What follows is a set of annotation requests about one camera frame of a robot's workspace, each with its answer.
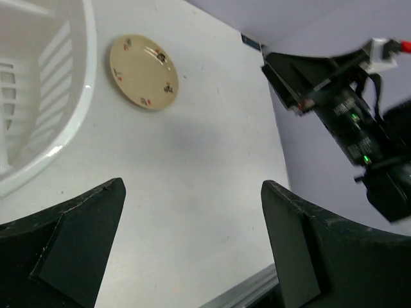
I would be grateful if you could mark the cream floral round plate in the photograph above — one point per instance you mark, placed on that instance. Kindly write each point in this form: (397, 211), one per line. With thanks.
(144, 72)

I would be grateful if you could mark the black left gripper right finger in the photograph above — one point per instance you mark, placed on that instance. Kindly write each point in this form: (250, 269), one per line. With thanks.
(325, 260)

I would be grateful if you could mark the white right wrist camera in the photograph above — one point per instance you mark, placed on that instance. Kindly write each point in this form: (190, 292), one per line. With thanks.
(380, 55)

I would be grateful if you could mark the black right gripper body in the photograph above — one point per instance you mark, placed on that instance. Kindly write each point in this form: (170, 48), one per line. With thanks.
(345, 93)

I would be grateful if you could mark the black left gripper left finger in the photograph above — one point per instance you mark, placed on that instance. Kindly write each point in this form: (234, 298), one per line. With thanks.
(57, 257)

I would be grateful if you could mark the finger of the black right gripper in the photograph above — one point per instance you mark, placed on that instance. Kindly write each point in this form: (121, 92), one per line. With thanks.
(293, 77)

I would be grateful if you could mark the white plastic dish basket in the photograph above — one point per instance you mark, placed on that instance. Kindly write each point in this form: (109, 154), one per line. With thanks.
(48, 73)

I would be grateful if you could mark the blue table label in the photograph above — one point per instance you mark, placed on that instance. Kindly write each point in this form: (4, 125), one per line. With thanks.
(250, 43)

